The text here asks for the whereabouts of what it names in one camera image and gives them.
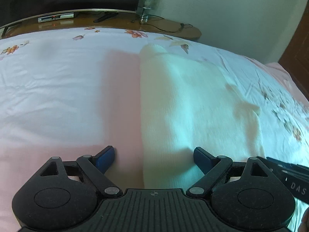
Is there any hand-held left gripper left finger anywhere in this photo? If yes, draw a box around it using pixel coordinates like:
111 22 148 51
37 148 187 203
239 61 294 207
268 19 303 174
40 146 122 197

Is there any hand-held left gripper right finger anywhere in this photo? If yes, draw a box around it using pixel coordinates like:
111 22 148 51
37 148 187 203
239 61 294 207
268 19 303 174
187 147 268 197

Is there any cream white knit garment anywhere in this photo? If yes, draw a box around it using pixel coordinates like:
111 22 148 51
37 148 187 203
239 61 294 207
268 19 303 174
139 43 266 189

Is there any floral white pink bedsheet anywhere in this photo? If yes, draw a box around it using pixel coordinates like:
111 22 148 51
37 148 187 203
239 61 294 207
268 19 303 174
0 25 309 232

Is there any brown wooden door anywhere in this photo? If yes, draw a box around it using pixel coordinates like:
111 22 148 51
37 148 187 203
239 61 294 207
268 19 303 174
278 29 309 96

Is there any curved wooden tv shelf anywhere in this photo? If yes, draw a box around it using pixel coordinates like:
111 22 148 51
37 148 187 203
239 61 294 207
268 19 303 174
0 9 202 39

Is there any black remote control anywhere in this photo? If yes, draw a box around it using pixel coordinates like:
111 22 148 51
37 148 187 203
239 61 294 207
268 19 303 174
93 13 119 23

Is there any silver set-top box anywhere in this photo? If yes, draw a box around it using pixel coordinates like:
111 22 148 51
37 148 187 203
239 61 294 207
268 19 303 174
37 12 75 23

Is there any thin black cable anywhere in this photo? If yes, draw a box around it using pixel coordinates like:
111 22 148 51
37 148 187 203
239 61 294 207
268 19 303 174
130 14 194 33

